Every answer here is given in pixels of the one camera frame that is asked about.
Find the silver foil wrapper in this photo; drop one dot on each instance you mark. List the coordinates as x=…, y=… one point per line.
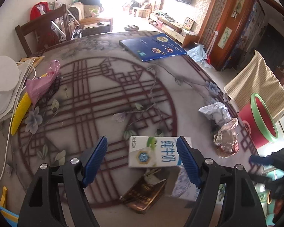
x=225, y=139

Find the brown gold cigarette box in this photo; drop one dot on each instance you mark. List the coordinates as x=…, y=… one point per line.
x=146, y=191

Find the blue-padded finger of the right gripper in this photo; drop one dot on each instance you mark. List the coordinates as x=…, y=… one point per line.
x=265, y=161

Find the wooden sofa with cushions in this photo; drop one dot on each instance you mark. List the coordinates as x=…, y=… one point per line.
x=91, y=18

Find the stack of white papers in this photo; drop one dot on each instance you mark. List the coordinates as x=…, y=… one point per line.
x=24, y=68

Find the white desk lamp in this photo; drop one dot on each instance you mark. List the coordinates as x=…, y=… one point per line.
x=9, y=78

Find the pink plastic snack bag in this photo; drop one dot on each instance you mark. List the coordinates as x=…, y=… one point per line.
x=38, y=87

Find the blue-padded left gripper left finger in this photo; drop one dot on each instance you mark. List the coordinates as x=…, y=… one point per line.
x=42, y=204

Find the white green milk carton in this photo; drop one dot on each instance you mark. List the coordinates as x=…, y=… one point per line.
x=153, y=152

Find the blue hardcover book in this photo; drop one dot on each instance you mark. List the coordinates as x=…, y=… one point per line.
x=153, y=47

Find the yellow silicone banana case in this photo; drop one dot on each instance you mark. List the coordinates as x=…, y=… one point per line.
x=32, y=122

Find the beige checked chair cover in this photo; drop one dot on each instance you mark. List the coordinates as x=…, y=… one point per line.
x=257, y=78

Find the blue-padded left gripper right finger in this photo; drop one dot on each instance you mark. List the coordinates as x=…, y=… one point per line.
x=241, y=205

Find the low wooden tv cabinet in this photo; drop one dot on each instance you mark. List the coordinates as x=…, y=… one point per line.
x=174, y=31

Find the small rolling stool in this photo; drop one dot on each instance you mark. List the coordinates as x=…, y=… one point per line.
x=131, y=28

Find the red green trash bin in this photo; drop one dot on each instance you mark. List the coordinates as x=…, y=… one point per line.
x=258, y=122

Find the white paper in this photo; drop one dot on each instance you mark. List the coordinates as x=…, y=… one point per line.
x=217, y=112

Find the light blue plastic bag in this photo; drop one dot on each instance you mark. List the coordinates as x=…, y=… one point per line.
x=197, y=53

